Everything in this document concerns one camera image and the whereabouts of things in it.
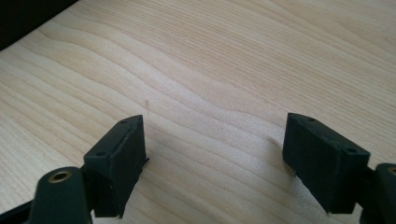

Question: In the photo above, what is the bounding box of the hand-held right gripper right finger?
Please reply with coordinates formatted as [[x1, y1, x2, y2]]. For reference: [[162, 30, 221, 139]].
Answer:
[[281, 112, 372, 215]]

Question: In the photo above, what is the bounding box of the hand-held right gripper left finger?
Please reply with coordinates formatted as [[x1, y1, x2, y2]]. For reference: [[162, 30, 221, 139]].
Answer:
[[83, 114, 150, 219]]

